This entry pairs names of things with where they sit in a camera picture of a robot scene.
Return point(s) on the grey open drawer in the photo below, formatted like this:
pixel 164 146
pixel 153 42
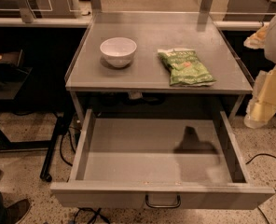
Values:
pixel 118 161

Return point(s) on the brown shoe lower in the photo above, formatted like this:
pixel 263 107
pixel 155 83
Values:
pixel 17 211

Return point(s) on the green jalapeno chip bag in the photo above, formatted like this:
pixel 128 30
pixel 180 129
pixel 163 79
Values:
pixel 185 68

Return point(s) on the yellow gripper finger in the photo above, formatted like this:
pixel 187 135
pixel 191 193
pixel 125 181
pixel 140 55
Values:
pixel 262 107
pixel 257 40

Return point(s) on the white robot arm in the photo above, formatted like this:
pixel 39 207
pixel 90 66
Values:
pixel 270 42

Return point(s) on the clear acrylic stand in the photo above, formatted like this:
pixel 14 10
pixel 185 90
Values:
pixel 48 9

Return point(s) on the black side table frame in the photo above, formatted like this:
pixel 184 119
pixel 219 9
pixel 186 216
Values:
pixel 13 78

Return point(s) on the white ceramic bowl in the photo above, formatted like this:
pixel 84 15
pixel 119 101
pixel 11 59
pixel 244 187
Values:
pixel 118 51

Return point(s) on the dark metal drawer handle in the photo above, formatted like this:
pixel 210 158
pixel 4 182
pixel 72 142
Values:
pixel 162 202

